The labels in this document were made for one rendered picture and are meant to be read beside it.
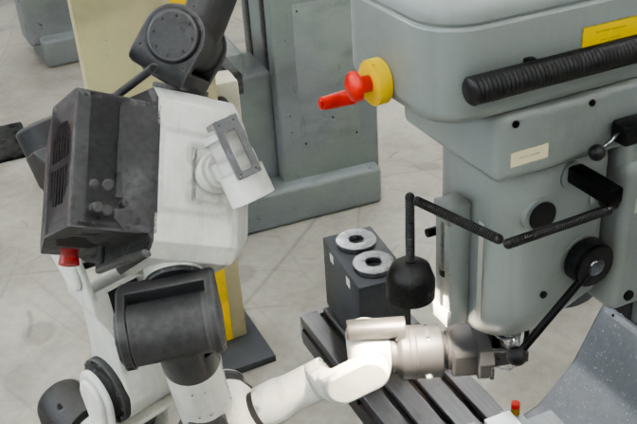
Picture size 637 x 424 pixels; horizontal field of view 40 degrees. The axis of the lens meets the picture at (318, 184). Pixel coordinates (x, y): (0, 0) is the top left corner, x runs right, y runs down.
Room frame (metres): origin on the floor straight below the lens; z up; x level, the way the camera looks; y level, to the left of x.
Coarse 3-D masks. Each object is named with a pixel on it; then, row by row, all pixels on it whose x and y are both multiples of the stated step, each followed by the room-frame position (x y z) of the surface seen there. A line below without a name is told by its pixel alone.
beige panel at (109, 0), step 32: (96, 0) 2.60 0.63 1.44; (128, 0) 2.64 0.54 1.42; (160, 0) 2.68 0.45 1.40; (96, 32) 2.60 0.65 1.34; (128, 32) 2.64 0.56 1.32; (96, 64) 2.59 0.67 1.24; (128, 64) 2.63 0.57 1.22; (128, 96) 2.62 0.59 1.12; (224, 288) 2.71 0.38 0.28; (224, 320) 2.70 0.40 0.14; (224, 352) 2.64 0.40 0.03; (256, 352) 2.63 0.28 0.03
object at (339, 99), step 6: (342, 90) 1.13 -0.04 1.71; (324, 96) 1.12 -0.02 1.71; (330, 96) 1.12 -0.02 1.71; (336, 96) 1.12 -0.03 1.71; (342, 96) 1.12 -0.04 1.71; (318, 102) 1.12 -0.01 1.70; (324, 102) 1.11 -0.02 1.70; (330, 102) 1.11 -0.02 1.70; (336, 102) 1.11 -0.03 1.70; (342, 102) 1.12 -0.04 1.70; (348, 102) 1.12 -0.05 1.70; (354, 102) 1.13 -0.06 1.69; (324, 108) 1.11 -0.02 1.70; (330, 108) 1.11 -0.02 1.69
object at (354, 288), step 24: (336, 240) 1.68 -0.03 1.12; (360, 240) 1.67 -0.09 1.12; (336, 264) 1.61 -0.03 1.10; (360, 264) 1.56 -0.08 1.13; (384, 264) 1.55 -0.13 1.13; (336, 288) 1.62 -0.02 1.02; (360, 288) 1.49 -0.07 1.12; (384, 288) 1.50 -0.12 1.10; (336, 312) 1.63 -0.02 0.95; (360, 312) 1.49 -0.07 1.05; (384, 312) 1.50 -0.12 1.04; (408, 312) 1.52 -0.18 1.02
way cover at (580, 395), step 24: (600, 312) 1.42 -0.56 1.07; (600, 336) 1.39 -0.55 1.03; (624, 336) 1.35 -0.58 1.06; (576, 360) 1.39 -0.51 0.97; (600, 360) 1.35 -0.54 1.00; (624, 360) 1.32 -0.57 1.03; (576, 384) 1.35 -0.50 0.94; (600, 384) 1.32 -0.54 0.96; (624, 384) 1.29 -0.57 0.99; (552, 408) 1.34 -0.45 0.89; (576, 408) 1.31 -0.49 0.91; (600, 408) 1.28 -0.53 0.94; (624, 408) 1.26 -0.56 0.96
